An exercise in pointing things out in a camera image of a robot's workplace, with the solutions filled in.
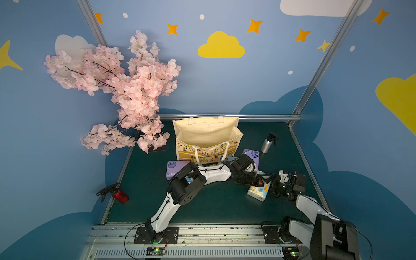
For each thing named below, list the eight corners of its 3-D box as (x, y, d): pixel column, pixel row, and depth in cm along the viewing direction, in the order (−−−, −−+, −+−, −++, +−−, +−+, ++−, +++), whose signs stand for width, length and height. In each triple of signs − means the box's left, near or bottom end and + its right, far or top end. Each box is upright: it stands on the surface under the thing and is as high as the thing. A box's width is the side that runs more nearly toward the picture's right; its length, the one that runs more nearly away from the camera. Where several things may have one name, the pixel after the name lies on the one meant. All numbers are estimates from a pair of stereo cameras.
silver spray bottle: (259, 150, 106) (266, 135, 94) (263, 147, 108) (270, 131, 96) (268, 156, 103) (276, 141, 91) (271, 152, 105) (280, 137, 93)
